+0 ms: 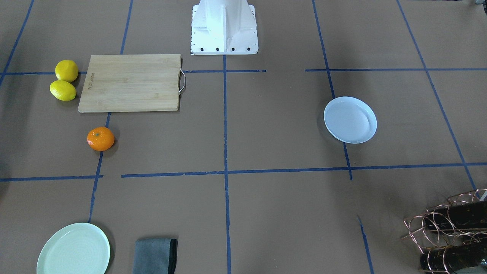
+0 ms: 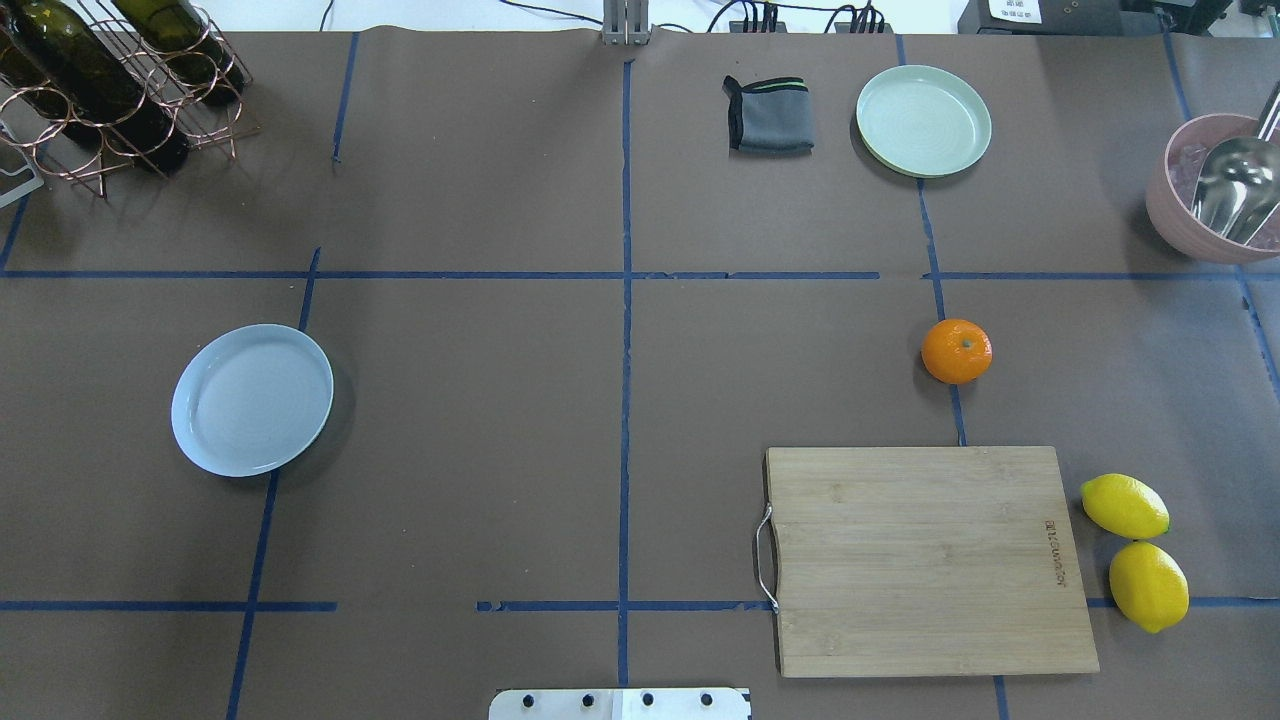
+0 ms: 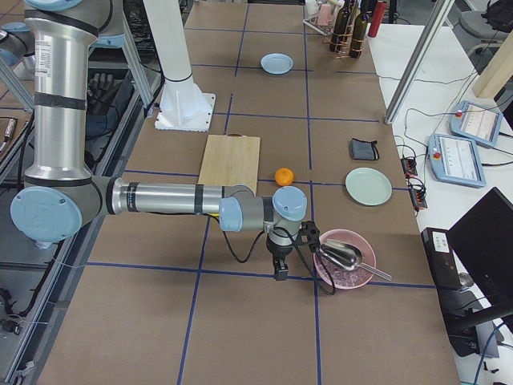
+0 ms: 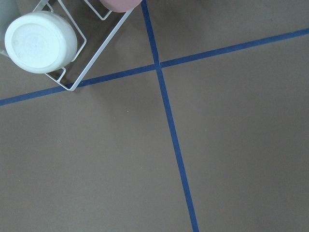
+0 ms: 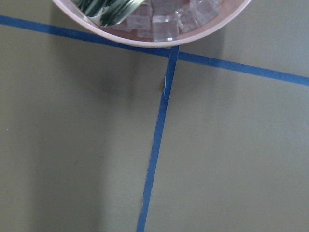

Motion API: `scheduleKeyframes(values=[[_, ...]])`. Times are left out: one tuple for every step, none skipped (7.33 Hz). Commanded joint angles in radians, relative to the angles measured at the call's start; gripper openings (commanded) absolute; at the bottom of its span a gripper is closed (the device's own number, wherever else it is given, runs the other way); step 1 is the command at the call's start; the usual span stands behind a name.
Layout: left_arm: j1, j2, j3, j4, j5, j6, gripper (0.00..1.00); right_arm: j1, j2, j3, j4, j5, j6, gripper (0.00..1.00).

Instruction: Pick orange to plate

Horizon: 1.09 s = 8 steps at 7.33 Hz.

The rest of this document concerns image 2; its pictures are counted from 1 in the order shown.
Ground orange fruit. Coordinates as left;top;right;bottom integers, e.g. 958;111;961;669
920;318;995;386

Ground light blue plate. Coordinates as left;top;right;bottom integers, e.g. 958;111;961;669
170;324;335;478

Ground light green plate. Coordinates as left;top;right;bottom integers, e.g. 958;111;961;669
854;64;995;179

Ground folded grey cloth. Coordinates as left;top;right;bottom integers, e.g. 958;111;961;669
723;76;815;156

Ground bamboo cutting board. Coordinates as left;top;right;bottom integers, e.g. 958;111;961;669
763;446;1100;679

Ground pink bowl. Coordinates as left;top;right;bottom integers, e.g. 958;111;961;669
1146;113;1277;265

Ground aluminium frame post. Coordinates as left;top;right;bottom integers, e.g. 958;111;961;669
600;0;652;46

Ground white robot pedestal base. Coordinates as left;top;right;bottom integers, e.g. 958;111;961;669
488;685;753;719

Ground copper wire bottle rack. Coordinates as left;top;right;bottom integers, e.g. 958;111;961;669
3;1;262;197

